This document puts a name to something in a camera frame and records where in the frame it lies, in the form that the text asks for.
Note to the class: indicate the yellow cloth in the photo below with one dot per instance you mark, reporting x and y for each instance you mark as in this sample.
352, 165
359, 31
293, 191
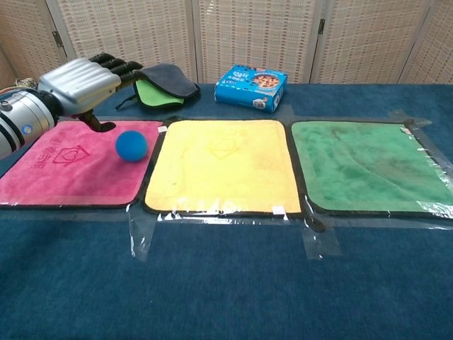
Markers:
223, 166

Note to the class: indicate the blue cookie box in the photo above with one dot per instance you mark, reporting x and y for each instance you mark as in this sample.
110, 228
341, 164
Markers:
252, 88

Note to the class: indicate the folded grey green cloth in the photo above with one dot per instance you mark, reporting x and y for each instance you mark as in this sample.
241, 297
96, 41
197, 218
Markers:
164, 88

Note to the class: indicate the pink cloth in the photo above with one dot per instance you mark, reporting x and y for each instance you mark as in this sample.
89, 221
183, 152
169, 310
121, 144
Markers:
76, 163

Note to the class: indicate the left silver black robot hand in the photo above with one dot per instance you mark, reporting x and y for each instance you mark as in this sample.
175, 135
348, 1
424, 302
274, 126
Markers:
83, 86

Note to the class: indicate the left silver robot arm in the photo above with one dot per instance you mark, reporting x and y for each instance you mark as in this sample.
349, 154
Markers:
21, 118

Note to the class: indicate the folding woven screen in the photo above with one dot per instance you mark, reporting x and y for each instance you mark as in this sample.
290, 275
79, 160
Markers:
226, 39

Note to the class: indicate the blue foam ball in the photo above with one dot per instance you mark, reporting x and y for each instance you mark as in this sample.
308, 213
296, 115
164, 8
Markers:
131, 146

